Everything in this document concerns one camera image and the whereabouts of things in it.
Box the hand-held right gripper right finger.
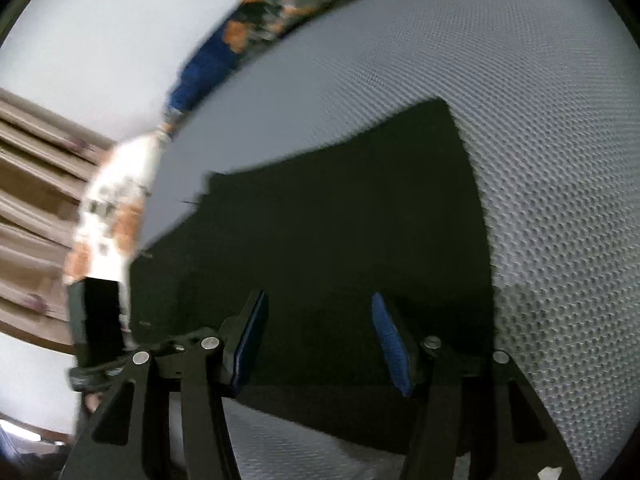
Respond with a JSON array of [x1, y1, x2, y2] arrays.
[[371, 291, 583, 480]]

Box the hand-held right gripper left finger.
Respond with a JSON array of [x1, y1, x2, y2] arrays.
[[60, 289, 269, 480]]

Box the black pants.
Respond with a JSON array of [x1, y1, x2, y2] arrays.
[[125, 97, 497, 457]]

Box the white floral pillow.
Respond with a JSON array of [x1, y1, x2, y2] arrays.
[[64, 129, 168, 287]]

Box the beige curtain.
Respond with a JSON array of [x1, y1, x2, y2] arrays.
[[0, 87, 117, 356]]

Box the grey mesh bed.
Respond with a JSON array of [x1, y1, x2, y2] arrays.
[[139, 0, 640, 480]]

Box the blue floral blanket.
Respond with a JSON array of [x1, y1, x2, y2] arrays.
[[162, 0, 546, 122]]

